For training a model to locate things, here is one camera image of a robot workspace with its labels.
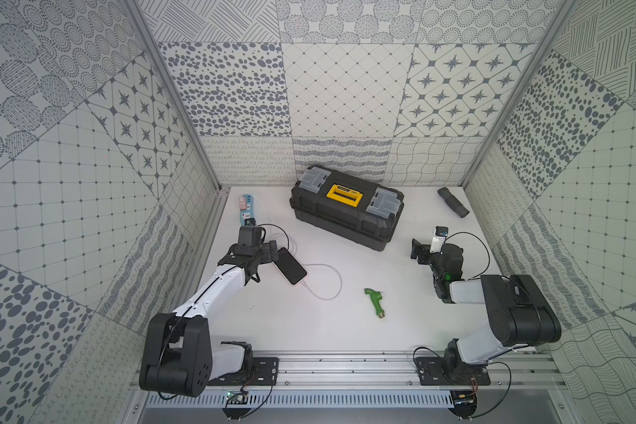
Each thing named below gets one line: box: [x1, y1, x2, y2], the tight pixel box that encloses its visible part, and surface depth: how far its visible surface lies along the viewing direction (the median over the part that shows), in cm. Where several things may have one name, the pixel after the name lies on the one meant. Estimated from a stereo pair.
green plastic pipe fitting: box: [363, 287, 386, 318], surface depth 88 cm
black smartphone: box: [272, 247, 309, 286], surface depth 97 cm
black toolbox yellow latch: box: [288, 165, 405, 251], surface depth 97 cm
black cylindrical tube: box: [437, 186, 470, 219], surface depth 115 cm
